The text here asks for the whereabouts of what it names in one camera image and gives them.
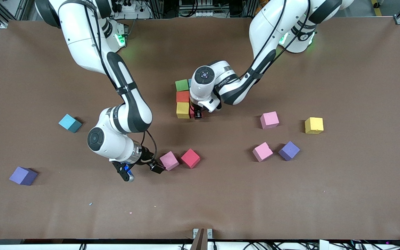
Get pile of orange items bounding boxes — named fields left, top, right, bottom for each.
left=255, top=0, right=268, bottom=18

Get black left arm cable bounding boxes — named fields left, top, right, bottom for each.
left=245, top=0, right=313, bottom=82

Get metal bracket with wooden stick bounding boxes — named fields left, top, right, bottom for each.
left=190, top=228, right=214, bottom=250

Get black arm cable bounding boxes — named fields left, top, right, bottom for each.
left=245, top=0, right=313, bottom=82
left=140, top=130, right=158, bottom=161

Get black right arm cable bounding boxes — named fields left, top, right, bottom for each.
left=140, top=130, right=158, bottom=161

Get brown table cover sheet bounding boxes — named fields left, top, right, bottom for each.
left=0, top=17, right=400, bottom=241

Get yellow foam cube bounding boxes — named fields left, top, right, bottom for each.
left=176, top=102, right=191, bottom=119
left=305, top=117, right=324, bottom=134

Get purple foam cube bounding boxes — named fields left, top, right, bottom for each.
left=278, top=141, right=300, bottom=161
left=9, top=167, right=38, bottom=186

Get pink foam cube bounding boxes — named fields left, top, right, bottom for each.
left=252, top=142, right=274, bottom=163
left=159, top=151, right=180, bottom=171
left=260, top=111, right=280, bottom=130

